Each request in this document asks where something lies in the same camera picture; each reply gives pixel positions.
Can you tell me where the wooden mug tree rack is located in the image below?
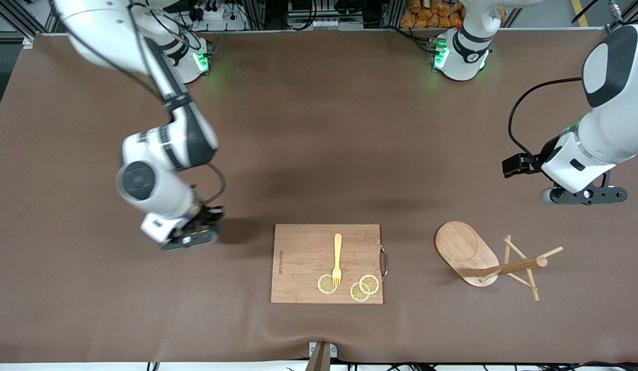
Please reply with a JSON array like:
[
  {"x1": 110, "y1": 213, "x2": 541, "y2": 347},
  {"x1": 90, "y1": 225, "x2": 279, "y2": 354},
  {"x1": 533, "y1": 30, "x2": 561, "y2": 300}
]
[{"x1": 435, "y1": 221, "x2": 564, "y2": 302}]

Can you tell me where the bamboo cutting board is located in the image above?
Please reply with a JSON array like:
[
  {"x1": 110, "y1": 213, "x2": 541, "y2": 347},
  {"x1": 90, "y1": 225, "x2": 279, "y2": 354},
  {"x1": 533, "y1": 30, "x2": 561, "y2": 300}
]
[{"x1": 271, "y1": 224, "x2": 389, "y2": 305}]

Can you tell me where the yellow plastic fork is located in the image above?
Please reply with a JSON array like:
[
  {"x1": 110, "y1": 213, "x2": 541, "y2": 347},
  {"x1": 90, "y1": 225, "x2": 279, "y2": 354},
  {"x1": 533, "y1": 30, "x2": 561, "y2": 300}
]
[{"x1": 332, "y1": 233, "x2": 343, "y2": 288}]

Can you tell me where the brown table mat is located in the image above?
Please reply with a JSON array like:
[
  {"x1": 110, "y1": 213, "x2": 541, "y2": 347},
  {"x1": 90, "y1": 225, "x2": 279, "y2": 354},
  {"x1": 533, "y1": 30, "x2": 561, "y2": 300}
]
[{"x1": 0, "y1": 28, "x2": 638, "y2": 364}]

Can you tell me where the orange snack bag pile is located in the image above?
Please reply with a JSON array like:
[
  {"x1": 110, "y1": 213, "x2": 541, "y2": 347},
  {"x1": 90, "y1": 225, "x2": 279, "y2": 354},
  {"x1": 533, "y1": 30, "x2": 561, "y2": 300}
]
[{"x1": 400, "y1": 0, "x2": 464, "y2": 29}]

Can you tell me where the white power strip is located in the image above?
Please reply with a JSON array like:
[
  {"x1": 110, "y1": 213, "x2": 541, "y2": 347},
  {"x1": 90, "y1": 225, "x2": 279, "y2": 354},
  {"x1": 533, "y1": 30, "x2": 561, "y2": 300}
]
[
  {"x1": 308, "y1": 17, "x2": 353, "y2": 30},
  {"x1": 193, "y1": 6, "x2": 247, "y2": 31}
]

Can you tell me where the aluminium frame rail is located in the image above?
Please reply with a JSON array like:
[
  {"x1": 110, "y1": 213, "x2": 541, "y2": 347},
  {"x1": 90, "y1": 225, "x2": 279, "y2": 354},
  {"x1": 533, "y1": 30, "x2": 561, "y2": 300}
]
[{"x1": 0, "y1": 0, "x2": 59, "y2": 49}]

